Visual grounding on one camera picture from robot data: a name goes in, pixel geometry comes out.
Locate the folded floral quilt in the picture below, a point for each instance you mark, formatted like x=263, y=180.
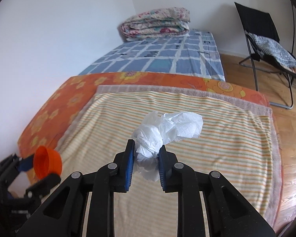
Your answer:
x=157, y=23

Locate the checked cushion on chair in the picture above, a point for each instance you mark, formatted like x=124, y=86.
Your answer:
x=271, y=49

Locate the black clothes rack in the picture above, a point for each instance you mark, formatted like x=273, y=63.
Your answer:
x=293, y=50

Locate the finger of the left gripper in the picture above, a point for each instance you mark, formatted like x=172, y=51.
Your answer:
x=43, y=187
x=19, y=164

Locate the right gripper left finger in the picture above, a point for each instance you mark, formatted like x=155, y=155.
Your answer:
x=84, y=201

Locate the orange plastic cap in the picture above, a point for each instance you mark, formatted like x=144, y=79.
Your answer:
x=46, y=161

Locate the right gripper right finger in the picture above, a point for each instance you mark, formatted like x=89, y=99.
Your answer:
x=208, y=204

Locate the orange floral blanket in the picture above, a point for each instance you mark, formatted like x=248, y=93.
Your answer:
x=235, y=139

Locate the white tissue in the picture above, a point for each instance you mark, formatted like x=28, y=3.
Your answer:
x=158, y=130

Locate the striped yellow towel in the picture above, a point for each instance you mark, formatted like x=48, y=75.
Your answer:
x=187, y=152

